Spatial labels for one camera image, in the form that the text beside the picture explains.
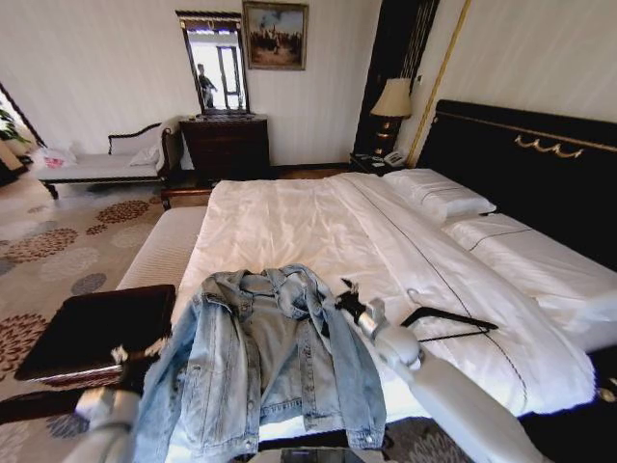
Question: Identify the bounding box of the dark framed wall mirror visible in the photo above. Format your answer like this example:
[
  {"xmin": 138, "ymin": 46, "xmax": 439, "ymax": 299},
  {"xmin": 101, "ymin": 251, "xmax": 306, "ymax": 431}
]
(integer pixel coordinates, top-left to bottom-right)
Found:
[{"xmin": 174, "ymin": 10, "xmax": 253, "ymax": 117}]

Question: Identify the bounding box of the dark wooden bed frame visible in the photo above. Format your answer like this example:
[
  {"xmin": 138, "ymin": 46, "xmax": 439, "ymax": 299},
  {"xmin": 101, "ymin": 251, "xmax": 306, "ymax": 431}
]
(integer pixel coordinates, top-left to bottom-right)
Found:
[{"xmin": 160, "ymin": 180, "xmax": 617, "ymax": 463}]

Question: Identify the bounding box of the black headboard with gold trim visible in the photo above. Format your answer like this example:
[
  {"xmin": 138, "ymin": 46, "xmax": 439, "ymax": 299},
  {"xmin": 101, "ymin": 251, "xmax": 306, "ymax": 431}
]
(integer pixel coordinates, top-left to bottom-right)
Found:
[{"xmin": 416, "ymin": 99, "xmax": 617, "ymax": 272}]

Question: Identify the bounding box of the white bed duvet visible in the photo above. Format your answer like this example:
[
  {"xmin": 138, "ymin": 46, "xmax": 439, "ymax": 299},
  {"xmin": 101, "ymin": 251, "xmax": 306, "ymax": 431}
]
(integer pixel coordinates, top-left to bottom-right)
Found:
[{"xmin": 175, "ymin": 171, "xmax": 597, "ymax": 435}]

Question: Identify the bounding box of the dark nightstand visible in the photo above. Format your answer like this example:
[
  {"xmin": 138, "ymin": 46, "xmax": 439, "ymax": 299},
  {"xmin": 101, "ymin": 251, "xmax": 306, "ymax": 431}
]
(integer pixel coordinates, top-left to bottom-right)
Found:
[{"xmin": 349, "ymin": 151, "xmax": 411, "ymax": 177}]

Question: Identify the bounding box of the large white pillow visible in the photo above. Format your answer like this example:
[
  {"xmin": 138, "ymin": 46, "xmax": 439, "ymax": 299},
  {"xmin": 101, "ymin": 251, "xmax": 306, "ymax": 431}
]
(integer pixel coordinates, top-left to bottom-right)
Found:
[{"xmin": 441, "ymin": 211, "xmax": 617, "ymax": 349}]

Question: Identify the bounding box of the gold wall trim strip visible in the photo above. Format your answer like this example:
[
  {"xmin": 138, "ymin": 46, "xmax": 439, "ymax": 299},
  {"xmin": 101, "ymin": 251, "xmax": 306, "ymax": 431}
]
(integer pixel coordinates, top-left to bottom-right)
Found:
[{"xmin": 407, "ymin": 0, "xmax": 473, "ymax": 165}]

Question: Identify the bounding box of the small white pillow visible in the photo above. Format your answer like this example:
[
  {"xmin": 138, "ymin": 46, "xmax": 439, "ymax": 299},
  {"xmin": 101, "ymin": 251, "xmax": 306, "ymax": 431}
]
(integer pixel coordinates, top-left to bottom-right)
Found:
[{"xmin": 383, "ymin": 168, "xmax": 497, "ymax": 226}]

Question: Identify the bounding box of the white and pink plastic bag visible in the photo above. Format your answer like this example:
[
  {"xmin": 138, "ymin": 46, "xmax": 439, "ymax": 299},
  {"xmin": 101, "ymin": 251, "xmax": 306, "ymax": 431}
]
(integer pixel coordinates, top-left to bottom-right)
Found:
[{"xmin": 33, "ymin": 147, "xmax": 78, "ymax": 171}]

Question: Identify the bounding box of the green potted plant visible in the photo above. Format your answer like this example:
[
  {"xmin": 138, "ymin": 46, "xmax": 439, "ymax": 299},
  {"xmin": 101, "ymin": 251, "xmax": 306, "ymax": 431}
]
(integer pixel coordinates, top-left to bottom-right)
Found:
[{"xmin": 0, "ymin": 108, "xmax": 31, "ymax": 147}]

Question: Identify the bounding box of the dark wooden dresser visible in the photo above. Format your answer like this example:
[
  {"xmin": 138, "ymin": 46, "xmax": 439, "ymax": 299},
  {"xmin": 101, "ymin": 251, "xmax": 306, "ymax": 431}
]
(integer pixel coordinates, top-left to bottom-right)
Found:
[{"xmin": 178, "ymin": 114, "xmax": 271, "ymax": 182}]

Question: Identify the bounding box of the person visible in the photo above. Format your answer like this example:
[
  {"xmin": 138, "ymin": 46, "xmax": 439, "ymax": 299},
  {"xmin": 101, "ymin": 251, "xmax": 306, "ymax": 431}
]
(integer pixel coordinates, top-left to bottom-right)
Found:
[{"xmin": 196, "ymin": 63, "xmax": 219, "ymax": 110}]

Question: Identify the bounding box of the white chaise cushion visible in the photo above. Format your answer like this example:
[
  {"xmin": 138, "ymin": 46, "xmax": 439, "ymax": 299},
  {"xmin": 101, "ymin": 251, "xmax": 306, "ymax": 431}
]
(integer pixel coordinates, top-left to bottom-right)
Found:
[{"xmin": 128, "ymin": 144, "xmax": 162, "ymax": 168}]

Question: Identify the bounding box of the black wall panel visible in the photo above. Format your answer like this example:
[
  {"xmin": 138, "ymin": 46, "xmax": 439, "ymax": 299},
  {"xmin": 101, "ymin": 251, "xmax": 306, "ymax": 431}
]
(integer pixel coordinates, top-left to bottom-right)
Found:
[{"xmin": 354, "ymin": 0, "xmax": 442, "ymax": 156}]

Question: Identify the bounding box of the black clothes hanger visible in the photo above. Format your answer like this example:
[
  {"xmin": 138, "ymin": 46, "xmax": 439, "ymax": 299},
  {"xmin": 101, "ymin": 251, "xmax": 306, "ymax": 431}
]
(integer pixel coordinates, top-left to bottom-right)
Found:
[{"xmin": 400, "ymin": 287, "xmax": 500, "ymax": 344}]

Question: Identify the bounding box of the white upholstered bench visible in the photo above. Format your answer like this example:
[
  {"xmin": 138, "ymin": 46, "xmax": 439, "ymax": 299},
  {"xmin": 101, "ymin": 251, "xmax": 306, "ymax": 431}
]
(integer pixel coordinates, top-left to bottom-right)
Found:
[{"xmin": 117, "ymin": 205, "xmax": 208, "ymax": 293}]

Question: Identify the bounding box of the gold framed painting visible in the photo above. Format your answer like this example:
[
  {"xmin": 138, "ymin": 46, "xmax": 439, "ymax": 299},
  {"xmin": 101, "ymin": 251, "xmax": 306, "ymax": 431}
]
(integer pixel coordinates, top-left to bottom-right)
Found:
[{"xmin": 241, "ymin": 0, "xmax": 310, "ymax": 72}]

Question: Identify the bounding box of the light blue denim jacket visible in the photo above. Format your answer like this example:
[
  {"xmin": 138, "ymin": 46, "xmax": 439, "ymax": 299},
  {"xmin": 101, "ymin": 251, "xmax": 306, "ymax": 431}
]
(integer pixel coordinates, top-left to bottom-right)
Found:
[{"xmin": 132, "ymin": 262, "xmax": 389, "ymax": 463}]

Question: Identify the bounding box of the table lamp with cream shade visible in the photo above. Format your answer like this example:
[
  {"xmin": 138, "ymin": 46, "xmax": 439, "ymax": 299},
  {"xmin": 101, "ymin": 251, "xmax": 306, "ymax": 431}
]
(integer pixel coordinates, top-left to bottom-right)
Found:
[{"xmin": 369, "ymin": 77, "xmax": 414, "ymax": 155}]

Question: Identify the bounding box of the white chaise longue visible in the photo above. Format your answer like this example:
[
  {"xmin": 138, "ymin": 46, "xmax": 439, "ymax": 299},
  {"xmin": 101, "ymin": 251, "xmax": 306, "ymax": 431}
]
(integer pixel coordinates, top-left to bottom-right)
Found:
[{"xmin": 36, "ymin": 118, "xmax": 182, "ymax": 200}]

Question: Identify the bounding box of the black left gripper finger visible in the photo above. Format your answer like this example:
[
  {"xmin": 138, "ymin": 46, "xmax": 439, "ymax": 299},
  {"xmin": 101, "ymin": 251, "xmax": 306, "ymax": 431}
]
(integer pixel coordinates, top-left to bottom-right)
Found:
[{"xmin": 111, "ymin": 337, "xmax": 170, "ymax": 366}]

